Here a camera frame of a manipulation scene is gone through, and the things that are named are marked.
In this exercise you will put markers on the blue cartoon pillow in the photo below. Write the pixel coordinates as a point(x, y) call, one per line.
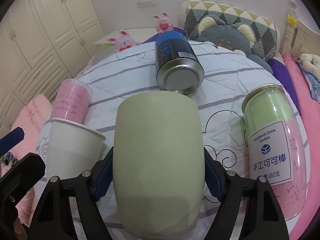
point(313, 85)

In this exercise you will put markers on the blue black metal can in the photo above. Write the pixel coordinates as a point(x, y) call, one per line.
point(178, 68)

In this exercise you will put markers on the white paper cup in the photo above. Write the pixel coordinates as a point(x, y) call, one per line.
point(72, 148)

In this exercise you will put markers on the left human hand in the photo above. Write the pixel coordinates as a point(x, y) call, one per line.
point(19, 230)

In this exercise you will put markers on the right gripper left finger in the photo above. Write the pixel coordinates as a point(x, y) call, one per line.
point(53, 217)

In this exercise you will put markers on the cream wooden bed headboard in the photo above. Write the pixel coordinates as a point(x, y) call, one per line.
point(299, 38)

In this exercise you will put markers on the pink plastic cup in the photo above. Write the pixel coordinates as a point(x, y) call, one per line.
point(72, 101)

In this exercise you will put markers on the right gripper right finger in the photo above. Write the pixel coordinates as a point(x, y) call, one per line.
point(263, 217)

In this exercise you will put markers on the purple pillow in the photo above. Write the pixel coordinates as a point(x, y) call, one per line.
point(281, 73)

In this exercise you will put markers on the pink bunny toy left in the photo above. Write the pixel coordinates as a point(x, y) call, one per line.
point(124, 41)

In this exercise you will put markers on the triangle patterned headboard cushion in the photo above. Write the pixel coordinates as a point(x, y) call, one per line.
point(265, 31)

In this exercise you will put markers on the green pink cookie jar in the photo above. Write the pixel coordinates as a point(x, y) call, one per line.
point(275, 146)

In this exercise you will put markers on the green ceramic cup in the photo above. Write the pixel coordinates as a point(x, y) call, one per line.
point(158, 165)

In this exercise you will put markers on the pink folded blanket left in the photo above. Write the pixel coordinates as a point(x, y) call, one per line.
point(31, 119)

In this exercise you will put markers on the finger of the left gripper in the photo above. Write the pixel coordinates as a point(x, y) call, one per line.
point(18, 181)
point(11, 140)

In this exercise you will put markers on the white plush toy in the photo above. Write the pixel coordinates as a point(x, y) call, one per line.
point(311, 64)

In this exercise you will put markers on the yellow star sticker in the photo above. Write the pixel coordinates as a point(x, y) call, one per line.
point(291, 20)

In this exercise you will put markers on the pink bunny toy with heart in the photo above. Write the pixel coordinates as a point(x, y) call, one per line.
point(164, 23)

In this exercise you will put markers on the grey cat plush toy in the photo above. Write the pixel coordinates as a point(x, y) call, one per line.
point(239, 38)

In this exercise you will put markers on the white wall socket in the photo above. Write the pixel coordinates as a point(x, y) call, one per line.
point(146, 4)

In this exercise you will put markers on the cream white wardrobe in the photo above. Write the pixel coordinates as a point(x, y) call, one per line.
point(43, 42)

